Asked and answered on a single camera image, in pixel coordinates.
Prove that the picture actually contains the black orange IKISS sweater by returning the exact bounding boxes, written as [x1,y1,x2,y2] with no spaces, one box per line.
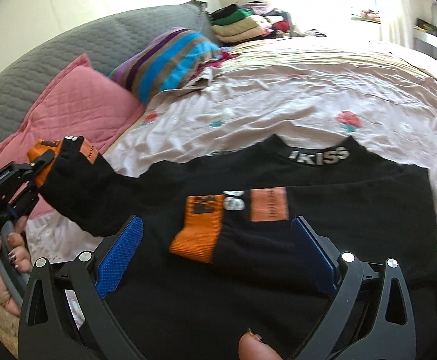
[39,136,437,359]

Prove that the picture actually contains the stack of folded clothes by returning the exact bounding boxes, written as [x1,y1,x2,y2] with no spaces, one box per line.
[209,1,294,45]

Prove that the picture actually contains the left hand painted nails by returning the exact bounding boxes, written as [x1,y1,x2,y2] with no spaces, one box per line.
[0,216,32,317]

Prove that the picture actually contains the right hand thumb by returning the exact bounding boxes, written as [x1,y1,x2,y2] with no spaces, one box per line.
[238,329,282,360]

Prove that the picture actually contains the pink quilted pillow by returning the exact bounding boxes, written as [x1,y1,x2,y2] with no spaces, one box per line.
[0,53,146,221]

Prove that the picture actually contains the grey quilted headboard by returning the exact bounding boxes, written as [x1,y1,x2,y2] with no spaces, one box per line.
[0,0,214,142]

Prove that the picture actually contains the striped colourful pillow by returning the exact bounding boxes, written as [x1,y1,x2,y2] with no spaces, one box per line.
[109,27,221,103]

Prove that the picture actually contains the pink floral bed sheet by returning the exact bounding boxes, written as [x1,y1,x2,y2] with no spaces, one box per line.
[23,37,437,271]

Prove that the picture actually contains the dark desk with items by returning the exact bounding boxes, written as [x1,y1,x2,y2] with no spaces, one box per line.
[413,18,437,59]

